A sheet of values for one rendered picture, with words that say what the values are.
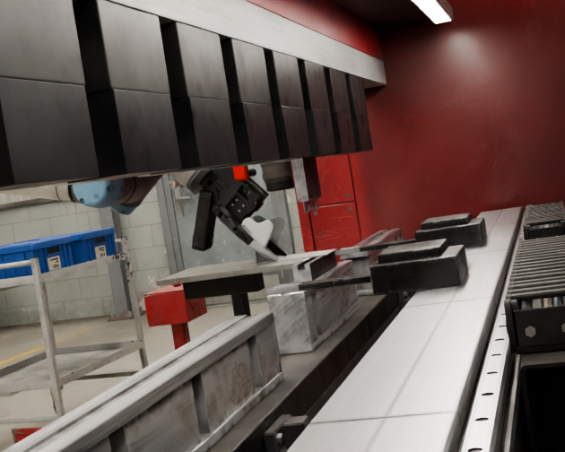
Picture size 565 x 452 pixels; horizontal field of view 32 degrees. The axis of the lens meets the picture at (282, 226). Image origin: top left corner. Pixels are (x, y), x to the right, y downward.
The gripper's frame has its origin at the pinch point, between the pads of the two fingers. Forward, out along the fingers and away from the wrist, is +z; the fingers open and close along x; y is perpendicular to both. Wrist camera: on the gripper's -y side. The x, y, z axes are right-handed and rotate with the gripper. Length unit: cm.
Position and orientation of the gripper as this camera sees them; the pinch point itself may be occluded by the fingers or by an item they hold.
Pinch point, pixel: (274, 256)
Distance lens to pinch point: 177.0
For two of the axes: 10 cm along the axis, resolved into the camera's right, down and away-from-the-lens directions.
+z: 7.4, 6.6, -1.4
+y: 6.2, -7.4, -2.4
